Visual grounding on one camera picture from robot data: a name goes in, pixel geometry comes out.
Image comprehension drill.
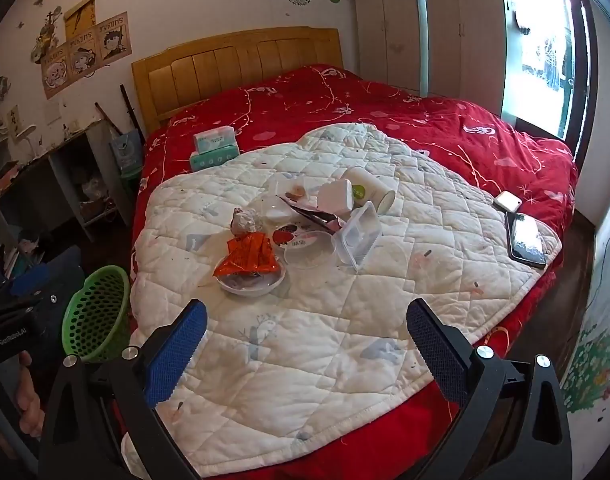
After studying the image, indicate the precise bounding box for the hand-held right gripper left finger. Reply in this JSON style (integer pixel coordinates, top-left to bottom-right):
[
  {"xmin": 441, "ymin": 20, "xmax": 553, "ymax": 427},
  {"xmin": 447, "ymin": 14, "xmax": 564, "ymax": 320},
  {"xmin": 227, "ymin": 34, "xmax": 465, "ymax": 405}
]
[{"xmin": 39, "ymin": 299, "xmax": 209, "ymax": 480}]

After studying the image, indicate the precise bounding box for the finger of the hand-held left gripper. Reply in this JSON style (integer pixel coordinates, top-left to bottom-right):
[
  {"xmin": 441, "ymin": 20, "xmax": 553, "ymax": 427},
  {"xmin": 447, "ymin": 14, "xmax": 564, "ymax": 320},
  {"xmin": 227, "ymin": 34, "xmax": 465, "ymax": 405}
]
[{"xmin": 32, "ymin": 280, "xmax": 83, "ymax": 358}]

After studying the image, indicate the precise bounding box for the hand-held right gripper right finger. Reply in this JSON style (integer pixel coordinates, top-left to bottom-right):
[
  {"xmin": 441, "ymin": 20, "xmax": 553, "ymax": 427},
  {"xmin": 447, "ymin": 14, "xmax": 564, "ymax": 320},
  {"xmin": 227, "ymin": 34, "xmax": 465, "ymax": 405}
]
[{"xmin": 406, "ymin": 298, "xmax": 573, "ymax": 480}]

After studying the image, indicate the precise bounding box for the green plastic basket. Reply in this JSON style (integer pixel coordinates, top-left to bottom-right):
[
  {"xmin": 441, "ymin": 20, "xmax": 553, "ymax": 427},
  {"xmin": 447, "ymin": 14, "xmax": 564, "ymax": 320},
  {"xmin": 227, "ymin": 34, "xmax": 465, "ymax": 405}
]
[{"xmin": 62, "ymin": 266, "xmax": 132, "ymax": 363}]

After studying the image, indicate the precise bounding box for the clear plastic bowl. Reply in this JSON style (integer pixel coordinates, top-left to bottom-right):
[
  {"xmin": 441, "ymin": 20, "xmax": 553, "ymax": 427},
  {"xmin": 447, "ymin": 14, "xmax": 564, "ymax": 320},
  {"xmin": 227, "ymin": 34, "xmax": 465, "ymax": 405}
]
[{"xmin": 220, "ymin": 260, "xmax": 287, "ymax": 295}]

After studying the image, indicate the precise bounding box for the orange snack packet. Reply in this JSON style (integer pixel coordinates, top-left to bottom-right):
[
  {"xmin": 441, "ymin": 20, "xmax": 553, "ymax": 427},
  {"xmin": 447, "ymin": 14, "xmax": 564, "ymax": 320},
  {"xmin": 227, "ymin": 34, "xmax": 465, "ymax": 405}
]
[{"xmin": 213, "ymin": 232, "xmax": 281, "ymax": 278}]

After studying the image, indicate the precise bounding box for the clear plastic container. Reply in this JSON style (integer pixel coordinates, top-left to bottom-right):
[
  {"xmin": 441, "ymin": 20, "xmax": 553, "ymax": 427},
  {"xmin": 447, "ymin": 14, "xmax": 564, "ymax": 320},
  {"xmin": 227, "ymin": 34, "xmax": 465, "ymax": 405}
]
[{"xmin": 331, "ymin": 201, "xmax": 383, "ymax": 273}]

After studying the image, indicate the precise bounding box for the foil ball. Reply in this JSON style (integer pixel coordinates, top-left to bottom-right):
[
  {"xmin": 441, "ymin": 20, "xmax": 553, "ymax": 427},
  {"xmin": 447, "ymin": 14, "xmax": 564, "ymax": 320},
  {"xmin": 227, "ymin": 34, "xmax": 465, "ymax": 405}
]
[{"xmin": 230, "ymin": 207, "xmax": 260, "ymax": 236}]

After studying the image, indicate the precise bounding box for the clear round lid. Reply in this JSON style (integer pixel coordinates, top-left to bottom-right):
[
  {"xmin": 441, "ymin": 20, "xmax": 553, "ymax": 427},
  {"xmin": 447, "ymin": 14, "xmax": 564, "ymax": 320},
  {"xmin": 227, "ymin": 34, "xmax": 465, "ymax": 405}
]
[{"xmin": 284, "ymin": 240, "xmax": 337, "ymax": 271}]

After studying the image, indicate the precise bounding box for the white paper cup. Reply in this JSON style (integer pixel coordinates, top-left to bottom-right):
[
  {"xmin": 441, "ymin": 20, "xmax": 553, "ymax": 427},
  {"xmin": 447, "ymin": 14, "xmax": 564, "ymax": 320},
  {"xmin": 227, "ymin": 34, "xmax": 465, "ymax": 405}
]
[{"xmin": 341, "ymin": 166, "xmax": 397, "ymax": 216}]

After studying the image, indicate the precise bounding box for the white foam box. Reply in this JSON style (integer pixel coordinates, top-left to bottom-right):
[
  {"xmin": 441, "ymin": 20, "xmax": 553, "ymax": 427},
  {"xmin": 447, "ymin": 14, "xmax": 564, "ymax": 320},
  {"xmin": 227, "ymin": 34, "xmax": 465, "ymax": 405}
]
[{"xmin": 316, "ymin": 180, "xmax": 356, "ymax": 216}]

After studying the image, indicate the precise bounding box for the dark shiny wrapper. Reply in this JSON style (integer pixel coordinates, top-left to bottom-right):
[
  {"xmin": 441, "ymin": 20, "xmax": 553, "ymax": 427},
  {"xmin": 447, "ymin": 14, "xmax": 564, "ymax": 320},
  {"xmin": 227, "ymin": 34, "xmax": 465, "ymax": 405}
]
[{"xmin": 276, "ymin": 195, "xmax": 343, "ymax": 233}]

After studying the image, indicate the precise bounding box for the clear plastic tray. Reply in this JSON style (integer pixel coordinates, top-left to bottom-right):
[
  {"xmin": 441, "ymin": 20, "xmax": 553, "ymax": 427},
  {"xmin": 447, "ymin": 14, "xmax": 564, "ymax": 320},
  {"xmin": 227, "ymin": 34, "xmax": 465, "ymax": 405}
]
[{"xmin": 262, "ymin": 172, "xmax": 318, "ymax": 226}]

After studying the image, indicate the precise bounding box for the person's left hand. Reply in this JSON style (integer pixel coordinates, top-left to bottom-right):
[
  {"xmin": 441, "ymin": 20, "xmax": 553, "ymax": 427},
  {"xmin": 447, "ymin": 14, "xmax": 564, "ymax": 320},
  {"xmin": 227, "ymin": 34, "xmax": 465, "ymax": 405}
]
[{"xmin": 15, "ymin": 350, "xmax": 44, "ymax": 439}]

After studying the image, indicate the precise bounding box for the blue office chair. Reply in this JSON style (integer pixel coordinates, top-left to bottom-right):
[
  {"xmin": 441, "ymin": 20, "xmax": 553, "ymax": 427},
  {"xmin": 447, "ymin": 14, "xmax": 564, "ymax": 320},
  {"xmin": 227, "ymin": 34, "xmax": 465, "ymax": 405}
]
[{"xmin": 5, "ymin": 246, "xmax": 86, "ymax": 291}]

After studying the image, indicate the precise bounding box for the white quilted mat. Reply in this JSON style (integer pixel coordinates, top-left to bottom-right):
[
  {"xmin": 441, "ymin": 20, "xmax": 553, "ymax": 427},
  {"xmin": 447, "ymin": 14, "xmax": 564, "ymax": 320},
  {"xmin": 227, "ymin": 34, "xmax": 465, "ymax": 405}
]
[{"xmin": 130, "ymin": 122, "xmax": 563, "ymax": 478}]

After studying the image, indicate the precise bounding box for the white desk shelf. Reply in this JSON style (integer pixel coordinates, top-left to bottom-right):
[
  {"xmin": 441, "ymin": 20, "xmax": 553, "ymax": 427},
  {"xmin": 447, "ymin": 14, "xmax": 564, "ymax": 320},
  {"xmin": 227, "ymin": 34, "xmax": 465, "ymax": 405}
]
[{"xmin": 0, "ymin": 119, "xmax": 130, "ymax": 281}]

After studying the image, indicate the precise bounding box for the black smartphone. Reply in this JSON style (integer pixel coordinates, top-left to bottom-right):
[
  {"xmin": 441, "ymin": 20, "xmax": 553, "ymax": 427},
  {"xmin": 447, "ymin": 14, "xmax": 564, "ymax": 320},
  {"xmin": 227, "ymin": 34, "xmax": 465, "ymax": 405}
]
[{"xmin": 505, "ymin": 211, "xmax": 548, "ymax": 267}]

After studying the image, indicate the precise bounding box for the green plastic stool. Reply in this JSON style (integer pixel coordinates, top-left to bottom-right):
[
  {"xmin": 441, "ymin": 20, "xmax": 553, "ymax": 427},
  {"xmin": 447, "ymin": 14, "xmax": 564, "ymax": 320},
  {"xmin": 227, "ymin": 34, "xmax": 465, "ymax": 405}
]
[{"xmin": 120, "ymin": 162, "xmax": 146, "ymax": 196}]

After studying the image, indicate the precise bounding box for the light blue gift bag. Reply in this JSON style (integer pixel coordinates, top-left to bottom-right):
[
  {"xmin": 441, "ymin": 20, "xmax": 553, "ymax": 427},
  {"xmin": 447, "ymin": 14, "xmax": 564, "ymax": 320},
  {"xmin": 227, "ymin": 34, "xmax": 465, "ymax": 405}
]
[{"xmin": 110, "ymin": 130, "xmax": 144, "ymax": 173}]

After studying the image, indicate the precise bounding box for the teal tissue pack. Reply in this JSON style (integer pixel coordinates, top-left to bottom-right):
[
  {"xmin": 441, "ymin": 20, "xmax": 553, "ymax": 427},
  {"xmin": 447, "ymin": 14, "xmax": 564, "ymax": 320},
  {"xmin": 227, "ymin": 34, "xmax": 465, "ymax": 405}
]
[{"xmin": 189, "ymin": 146, "xmax": 240, "ymax": 171}]

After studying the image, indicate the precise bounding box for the brown wooden stick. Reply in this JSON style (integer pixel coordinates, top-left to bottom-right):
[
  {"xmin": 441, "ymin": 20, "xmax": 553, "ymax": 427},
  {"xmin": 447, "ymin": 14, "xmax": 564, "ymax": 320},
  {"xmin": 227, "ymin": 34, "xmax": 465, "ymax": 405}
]
[{"xmin": 95, "ymin": 102, "xmax": 124, "ymax": 137}]

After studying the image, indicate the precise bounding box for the white tissue pack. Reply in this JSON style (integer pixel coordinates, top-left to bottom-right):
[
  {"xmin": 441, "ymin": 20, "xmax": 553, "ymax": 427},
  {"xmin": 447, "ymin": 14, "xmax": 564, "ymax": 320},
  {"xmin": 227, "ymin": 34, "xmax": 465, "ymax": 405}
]
[{"xmin": 192, "ymin": 127, "xmax": 238, "ymax": 153}]

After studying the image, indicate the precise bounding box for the dark wooden stick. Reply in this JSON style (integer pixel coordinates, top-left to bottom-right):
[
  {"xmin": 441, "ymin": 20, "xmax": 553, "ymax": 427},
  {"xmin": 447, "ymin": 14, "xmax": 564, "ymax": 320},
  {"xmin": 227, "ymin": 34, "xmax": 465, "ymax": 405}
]
[{"xmin": 119, "ymin": 84, "xmax": 146, "ymax": 143}]

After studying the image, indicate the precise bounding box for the red printed bedspread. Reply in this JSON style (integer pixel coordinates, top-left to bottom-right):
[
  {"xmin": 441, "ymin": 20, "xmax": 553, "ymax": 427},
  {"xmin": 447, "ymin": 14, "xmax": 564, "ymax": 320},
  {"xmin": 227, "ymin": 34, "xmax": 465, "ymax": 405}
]
[{"xmin": 130, "ymin": 63, "xmax": 578, "ymax": 480}]

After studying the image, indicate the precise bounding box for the wooden headboard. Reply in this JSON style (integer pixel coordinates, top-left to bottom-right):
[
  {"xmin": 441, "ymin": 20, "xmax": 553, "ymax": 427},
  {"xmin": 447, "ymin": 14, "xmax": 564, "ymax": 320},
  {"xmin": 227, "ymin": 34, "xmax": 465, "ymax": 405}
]
[{"xmin": 131, "ymin": 26, "xmax": 345, "ymax": 133}]

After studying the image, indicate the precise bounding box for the glass balcony door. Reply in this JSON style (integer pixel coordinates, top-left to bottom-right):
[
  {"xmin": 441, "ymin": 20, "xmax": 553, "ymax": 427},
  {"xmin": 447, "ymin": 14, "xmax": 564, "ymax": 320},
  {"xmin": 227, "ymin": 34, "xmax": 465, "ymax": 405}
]
[{"xmin": 500, "ymin": 0, "xmax": 598, "ymax": 161}]

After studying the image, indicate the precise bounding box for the white wardrobe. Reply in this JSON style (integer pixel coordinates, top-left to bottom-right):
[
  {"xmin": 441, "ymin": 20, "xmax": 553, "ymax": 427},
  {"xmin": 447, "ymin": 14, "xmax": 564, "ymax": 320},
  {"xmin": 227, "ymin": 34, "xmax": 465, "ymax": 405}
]
[{"xmin": 352, "ymin": 0, "xmax": 508, "ymax": 116}]

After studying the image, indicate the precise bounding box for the flower wall decal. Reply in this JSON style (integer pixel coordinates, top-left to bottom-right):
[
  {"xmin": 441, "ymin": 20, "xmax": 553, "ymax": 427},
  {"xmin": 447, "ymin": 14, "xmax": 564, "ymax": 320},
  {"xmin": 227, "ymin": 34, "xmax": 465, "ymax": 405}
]
[{"xmin": 560, "ymin": 325, "xmax": 610, "ymax": 416}]

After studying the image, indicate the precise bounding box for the cartoon wall poster sheet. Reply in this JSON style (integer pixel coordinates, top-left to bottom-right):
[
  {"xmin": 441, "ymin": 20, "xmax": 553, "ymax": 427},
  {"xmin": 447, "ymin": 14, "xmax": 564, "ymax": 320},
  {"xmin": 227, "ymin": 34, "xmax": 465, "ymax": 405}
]
[{"xmin": 41, "ymin": 11, "xmax": 133, "ymax": 100}]

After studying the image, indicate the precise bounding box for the yellow wall poster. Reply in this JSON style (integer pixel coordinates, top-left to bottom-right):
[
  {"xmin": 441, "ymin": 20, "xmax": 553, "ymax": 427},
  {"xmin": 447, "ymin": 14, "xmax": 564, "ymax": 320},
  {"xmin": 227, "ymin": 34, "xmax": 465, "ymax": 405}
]
[{"xmin": 64, "ymin": 0, "xmax": 96, "ymax": 31}]

